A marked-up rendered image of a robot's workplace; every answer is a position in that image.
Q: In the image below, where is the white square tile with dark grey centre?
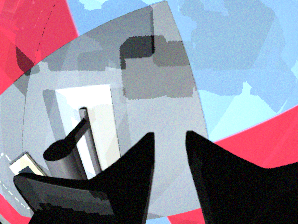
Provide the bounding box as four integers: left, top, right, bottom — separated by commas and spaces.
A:
9, 153, 47, 176

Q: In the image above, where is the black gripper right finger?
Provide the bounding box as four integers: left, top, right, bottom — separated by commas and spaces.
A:
185, 131, 298, 224

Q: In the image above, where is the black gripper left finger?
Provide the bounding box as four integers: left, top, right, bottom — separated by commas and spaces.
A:
13, 132, 154, 224

